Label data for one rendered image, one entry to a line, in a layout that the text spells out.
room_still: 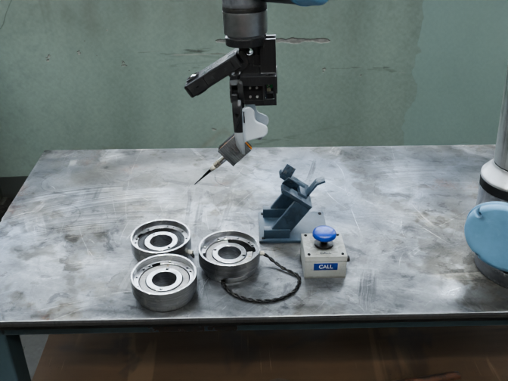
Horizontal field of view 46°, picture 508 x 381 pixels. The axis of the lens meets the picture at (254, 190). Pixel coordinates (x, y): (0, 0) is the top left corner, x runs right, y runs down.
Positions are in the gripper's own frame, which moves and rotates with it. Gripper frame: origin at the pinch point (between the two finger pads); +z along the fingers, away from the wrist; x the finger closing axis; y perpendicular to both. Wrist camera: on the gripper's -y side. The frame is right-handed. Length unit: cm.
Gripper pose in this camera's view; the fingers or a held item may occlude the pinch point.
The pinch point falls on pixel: (240, 144)
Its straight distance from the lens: 112.0
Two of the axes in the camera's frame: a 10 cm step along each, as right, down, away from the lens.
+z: 0.4, 8.9, 4.5
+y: 10.0, -0.1, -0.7
